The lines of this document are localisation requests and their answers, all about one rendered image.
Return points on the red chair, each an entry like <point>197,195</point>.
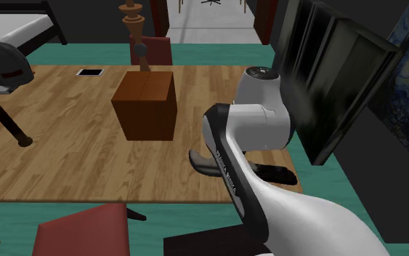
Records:
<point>83,234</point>
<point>160,51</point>

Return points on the turned wooden stand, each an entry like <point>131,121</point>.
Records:
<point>133,22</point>

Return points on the brown cardboard box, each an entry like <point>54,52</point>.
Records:
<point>147,110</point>

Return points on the black serving spoon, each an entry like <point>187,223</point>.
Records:
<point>275,173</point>

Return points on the dark red door frame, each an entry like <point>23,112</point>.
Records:
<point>160,17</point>

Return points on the black helmet with red visor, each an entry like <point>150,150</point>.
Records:
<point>2,64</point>

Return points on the dark wooden pole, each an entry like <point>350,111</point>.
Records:
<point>2,118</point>

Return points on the black smartphone with white rim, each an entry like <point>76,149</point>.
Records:
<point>90,72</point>

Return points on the dark robot stand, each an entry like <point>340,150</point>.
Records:
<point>207,244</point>

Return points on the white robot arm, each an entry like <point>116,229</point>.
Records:
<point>268,124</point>

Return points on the bed with dark frame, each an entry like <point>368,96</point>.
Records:
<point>5,28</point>

